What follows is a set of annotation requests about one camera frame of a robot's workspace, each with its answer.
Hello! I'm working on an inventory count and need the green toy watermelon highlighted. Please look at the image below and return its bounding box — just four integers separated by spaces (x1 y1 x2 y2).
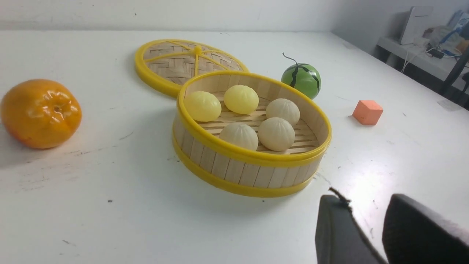
280 53 322 100

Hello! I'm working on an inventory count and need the yellow bun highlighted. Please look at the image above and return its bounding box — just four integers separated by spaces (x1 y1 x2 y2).
183 91 222 122
224 85 259 115

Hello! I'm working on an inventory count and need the orange toy tangerine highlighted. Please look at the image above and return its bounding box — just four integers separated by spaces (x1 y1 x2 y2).
1 79 82 149

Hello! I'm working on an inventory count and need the white box on side table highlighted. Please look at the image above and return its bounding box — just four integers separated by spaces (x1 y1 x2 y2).
399 5 433 45

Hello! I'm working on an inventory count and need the white bun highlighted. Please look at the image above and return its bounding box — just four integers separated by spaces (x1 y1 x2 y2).
265 98 300 126
258 117 295 152
219 122 259 151

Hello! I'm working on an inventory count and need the bamboo steamer lid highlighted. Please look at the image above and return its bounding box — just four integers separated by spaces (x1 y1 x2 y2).
134 40 248 98

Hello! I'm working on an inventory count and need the bamboo steamer tray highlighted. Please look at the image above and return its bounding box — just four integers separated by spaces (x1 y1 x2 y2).
172 71 333 198

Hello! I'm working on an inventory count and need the orange foam cube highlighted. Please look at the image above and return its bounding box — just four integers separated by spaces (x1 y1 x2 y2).
352 100 384 126

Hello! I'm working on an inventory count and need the clutter on side table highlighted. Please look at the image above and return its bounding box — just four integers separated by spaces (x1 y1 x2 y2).
413 10 469 58

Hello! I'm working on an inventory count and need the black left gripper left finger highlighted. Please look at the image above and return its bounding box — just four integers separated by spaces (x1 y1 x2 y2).
315 187 387 264

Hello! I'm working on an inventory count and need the background white side table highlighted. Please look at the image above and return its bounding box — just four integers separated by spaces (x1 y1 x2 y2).
373 37 456 92

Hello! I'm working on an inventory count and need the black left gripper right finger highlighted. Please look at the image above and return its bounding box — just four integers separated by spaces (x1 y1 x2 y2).
382 194 469 264

